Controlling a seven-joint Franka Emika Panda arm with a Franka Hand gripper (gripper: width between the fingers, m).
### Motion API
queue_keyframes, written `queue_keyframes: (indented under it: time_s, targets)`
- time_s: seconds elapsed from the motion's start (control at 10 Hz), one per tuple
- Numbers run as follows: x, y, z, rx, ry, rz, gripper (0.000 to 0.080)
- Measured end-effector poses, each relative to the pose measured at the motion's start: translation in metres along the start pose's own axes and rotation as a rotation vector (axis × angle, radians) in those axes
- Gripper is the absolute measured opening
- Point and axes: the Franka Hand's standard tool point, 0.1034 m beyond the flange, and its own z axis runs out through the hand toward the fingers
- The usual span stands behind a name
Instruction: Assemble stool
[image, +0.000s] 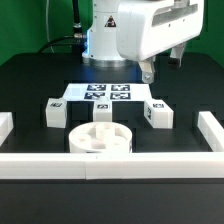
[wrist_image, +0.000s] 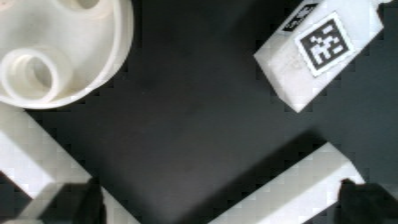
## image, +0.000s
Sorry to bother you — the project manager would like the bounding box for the white fence bar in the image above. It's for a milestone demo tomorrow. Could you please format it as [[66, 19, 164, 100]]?
[[197, 111, 224, 153], [0, 112, 14, 147], [0, 152, 224, 180]]

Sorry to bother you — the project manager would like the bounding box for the white round stool seat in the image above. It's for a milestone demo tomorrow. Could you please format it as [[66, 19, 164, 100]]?
[[68, 122, 132, 154]]

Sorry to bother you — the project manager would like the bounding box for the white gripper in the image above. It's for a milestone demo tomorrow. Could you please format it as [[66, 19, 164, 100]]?
[[116, 0, 204, 83]]

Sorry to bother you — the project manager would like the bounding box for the white left fence bar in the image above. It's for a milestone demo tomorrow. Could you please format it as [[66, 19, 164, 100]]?
[[0, 112, 14, 147]]

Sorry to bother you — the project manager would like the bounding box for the white front fence bar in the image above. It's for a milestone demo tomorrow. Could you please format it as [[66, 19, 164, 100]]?
[[0, 152, 224, 180]]

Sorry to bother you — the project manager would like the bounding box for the black cable on base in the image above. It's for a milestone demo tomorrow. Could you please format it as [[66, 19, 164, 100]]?
[[37, 0, 88, 54]]

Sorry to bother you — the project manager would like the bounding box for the white right fence bar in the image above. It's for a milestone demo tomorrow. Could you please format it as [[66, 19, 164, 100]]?
[[197, 111, 224, 153]]

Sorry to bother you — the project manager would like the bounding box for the thin white cable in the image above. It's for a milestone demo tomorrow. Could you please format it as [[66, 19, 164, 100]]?
[[45, 0, 55, 54]]

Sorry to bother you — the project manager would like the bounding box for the white marker sheet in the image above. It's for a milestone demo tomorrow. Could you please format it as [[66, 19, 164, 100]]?
[[63, 83, 152, 102]]

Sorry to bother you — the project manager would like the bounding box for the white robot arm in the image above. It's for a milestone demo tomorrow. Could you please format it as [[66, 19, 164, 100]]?
[[82, 0, 204, 84]]

